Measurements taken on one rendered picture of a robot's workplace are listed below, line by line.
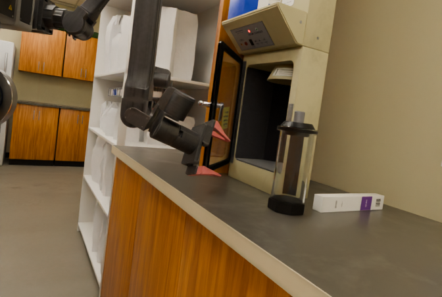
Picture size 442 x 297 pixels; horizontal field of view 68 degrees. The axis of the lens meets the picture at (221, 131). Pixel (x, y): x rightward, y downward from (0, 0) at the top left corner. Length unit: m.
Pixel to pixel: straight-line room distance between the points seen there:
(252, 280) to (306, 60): 0.65
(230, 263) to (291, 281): 0.23
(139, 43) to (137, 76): 0.07
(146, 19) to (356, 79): 0.93
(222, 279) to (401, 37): 1.02
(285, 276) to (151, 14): 0.58
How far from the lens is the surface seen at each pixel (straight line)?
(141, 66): 0.76
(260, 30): 1.11
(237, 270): 0.78
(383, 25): 1.44
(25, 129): 5.80
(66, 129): 5.82
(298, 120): 0.90
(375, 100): 1.38
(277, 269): 0.62
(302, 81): 1.04
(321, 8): 1.12
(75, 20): 1.34
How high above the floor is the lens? 1.18
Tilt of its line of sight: 3 degrees down
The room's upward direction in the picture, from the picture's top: 7 degrees clockwise
